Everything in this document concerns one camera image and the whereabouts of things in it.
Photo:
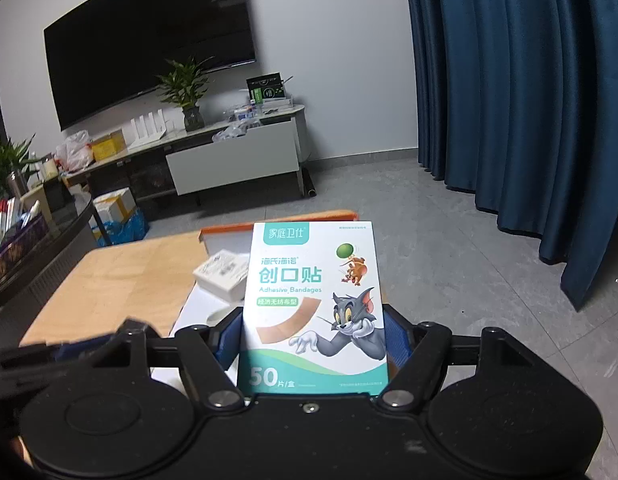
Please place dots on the white yellow carton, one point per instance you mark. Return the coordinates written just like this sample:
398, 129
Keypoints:
116, 202

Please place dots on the clear acrylic organizer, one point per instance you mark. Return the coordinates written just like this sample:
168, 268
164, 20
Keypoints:
276, 107

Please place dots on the white plastic jar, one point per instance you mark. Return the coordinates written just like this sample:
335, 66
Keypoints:
48, 166

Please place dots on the white green bandage box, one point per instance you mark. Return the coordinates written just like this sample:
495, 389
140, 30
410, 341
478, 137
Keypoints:
309, 280

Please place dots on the leafy green potted plant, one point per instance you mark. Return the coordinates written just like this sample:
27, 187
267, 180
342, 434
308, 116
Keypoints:
9, 160

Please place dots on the orange white cardboard box lid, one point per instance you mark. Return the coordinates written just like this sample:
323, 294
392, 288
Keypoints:
199, 305

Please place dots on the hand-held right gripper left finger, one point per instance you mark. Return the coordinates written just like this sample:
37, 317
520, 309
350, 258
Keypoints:
229, 340

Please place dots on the beige cardboard box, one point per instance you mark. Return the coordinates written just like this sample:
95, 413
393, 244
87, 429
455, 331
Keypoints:
31, 197

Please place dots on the dark rounded side table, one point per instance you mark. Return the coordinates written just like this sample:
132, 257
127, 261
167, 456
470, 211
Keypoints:
49, 272

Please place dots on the potted plant dark pot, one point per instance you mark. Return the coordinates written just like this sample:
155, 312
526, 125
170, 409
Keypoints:
193, 120

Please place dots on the black wall television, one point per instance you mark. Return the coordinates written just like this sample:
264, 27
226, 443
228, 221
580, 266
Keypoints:
149, 35

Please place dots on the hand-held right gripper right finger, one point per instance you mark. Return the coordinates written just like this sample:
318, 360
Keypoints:
399, 340

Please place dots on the purple patterned tray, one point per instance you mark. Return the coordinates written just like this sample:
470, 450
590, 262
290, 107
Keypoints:
14, 262

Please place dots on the white antenna router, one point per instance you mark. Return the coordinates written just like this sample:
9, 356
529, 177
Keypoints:
149, 138

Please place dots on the blue plastic bag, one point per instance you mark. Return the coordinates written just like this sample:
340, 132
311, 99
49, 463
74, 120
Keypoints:
129, 230

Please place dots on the blue curtain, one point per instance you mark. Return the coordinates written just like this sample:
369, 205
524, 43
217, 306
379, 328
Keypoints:
499, 85

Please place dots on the pile of toiletry boxes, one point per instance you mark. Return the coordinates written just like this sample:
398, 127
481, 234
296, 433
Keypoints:
6, 225

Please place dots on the white red plastic bag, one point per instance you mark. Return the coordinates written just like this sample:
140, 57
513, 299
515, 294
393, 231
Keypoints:
74, 152

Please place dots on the clear plastic bag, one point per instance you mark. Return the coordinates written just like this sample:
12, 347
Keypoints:
234, 132

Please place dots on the white barcode box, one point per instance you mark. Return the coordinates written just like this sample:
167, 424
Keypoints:
219, 275

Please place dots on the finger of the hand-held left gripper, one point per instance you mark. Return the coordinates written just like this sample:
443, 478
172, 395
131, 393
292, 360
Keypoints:
81, 350

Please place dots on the black green printed box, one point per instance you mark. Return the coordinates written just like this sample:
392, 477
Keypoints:
266, 91

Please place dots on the yellow box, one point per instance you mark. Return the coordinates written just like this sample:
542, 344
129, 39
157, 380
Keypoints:
109, 147

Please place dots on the white television cabinet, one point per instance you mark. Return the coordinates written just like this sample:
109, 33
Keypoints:
229, 165

